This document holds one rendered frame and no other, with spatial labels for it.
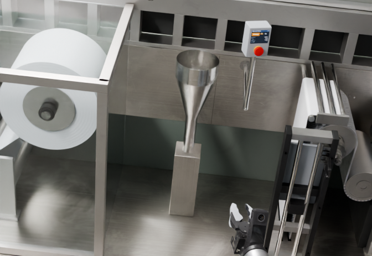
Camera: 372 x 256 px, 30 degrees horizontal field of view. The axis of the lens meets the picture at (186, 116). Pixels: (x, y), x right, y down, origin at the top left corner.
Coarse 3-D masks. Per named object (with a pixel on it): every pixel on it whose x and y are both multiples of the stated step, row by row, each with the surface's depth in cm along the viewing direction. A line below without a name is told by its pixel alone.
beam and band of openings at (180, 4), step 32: (96, 0) 240; (128, 0) 239; (160, 0) 238; (192, 0) 237; (224, 0) 237; (256, 0) 237; (160, 32) 253; (192, 32) 252; (224, 32) 243; (288, 32) 249; (320, 32) 249; (352, 32) 240; (352, 64) 247
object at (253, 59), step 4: (252, 60) 214; (252, 64) 215; (252, 68) 216; (252, 72) 217; (248, 76) 218; (252, 76) 218; (248, 80) 219; (248, 84) 219; (248, 88) 220; (248, 92) 221; (248, 96) 222; (244, 100) 223; (248, 100) 222; (244, 104) 223; (248, 104) 224
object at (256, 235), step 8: (256, 208) 197; (256, 216) 196; (264, 216) 196; (256, 224) 196; (264, 224) 196; (248, 232) 198; (256, 232) 196; (264, 232) 197; (248, 240) 197; (256, 240) 196; (264, 240) 197
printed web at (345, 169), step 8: (344, 96) 240; (344, 104) 234; (352, 120) 229; (312, 128) 228; (320, 128) 223; (352, 128) 223; (352, 152) 229; (344, 160) 238; (352, 160) 229; (344, 168) 236; (344, 176) 235; (344, 184) 234; (360, 200) 237; (368, 200) 237; (288, 216) 256; (288, 232) 251
